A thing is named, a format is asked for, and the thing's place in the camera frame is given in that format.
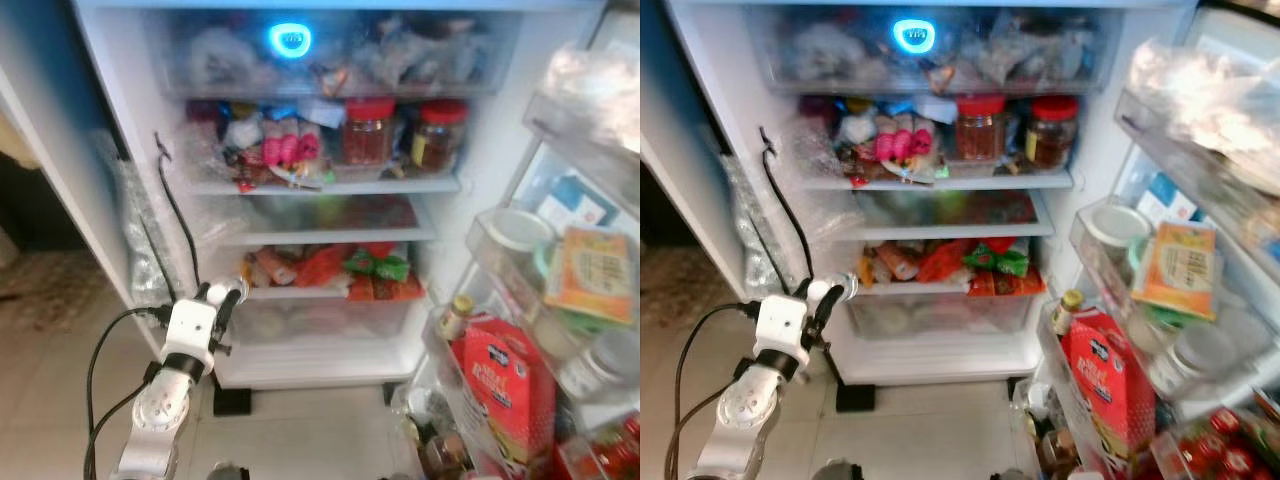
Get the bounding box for clear bottle with white cap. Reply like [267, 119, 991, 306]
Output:
[206, 277, 250, 305]
[806, 272, 861, 303]

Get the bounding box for fridge door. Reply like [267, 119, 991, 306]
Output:
[1010, 0, 1280, 480]
[400, 0, 641, 480]

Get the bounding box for fridge cabinet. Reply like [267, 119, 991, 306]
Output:
[0, 0, 611, 393]
[640, 0, 1201, 389]

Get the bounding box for glass fridge shelf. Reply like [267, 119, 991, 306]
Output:
[800, 168, 1077, 192]
[188, 173, 463, 197]
[830, 190, 1057, 242]
[215, 195, 439, 247]

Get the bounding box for glowing blue fridge dial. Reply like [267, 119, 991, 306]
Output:
[892, 18, 937, 55]
[268, 22, 313, 58]

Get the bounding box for orange rolled packet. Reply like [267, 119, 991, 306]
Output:
[248, 248, 297, 290]
[866, 244, 917, 285]

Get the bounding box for clear crisper drawer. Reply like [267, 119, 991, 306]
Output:
[845, 292, 1042, 342]
[225, 295, 422, 347]

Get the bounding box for red snack packet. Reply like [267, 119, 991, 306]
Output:
[915, 240, 971, 285]
[295, 245, 351, 290]

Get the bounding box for green snack packet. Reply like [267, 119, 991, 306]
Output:
[343, 248, 412, 284]
[962, 243, 1031, 280]

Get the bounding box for flat red packets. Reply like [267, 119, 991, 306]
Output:
[348, 275, 427, 302]
[965, 270, 1047, 298]

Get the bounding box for white tied bag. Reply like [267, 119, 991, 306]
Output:
[222, 115, 263, 151]
[838, 112, 879, 148]

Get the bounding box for pink packet bundle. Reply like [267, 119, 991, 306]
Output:
[260, 120, 322, 168]
[873, 115, 933, 164]

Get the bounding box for orange printed packet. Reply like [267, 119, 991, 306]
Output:
[545, 228, 634, 324]
[1130, 220, 1220, 322]

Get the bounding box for clear jar white lid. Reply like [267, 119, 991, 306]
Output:
[558, 330, 641, 403]
[1148, 322, 1242, 402]

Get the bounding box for red lid glass jar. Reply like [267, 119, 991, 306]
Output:
[343, 97, 396, 168]
[1025, 96, 1081, 169]
[412, 99, 469, 173]
[955, 94, 1006, 163]

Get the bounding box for gold cap bottle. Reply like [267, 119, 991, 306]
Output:
[437, 293, 477, 342]
[1050, 288, 1087, 337]

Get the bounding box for red capped bottles pack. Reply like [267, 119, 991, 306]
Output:
[1160, 405, 1280, 480]
[560, 412, 641, 480]

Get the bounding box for blue and white box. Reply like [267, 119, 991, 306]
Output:
[535, 175, 617, 237]
[1135, 170, 1202, 227]

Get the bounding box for brown glass jar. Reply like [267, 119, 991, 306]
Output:
[400, 385, 471, 480]
[1015, 385, 1079, 480]

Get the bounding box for crumpled clear plastic bag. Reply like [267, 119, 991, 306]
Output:
[1128, 40, 1280, 173]
[538, 45, 641, 153]

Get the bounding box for white lid tub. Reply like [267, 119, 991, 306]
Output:
[1085, 203, 1152, 252]
[483, 208, 557, 253]

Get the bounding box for red carton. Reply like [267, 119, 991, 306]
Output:
[452, 315, 557, 477]
[1060, 308, 1160, 472]

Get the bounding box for clear chiller drawer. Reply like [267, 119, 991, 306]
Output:
[150, 10, 523, 101]
[745, 8, 1126, 97]

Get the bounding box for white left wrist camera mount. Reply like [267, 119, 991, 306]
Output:
[163, 297, 218, 373]
[753, 292, 813, 369]

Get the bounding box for thin black cord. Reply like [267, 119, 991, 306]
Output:
[153, 130, 203, 293]
[757, 127, 813, 286]

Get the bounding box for short black robot cable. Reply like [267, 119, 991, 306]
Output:
[88, 383, 156, 480]
[668, 380, 746, 480]

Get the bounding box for long black robot cable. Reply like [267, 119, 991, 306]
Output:
[83, 305, 173, 480]
[664, 300, 763, 480]

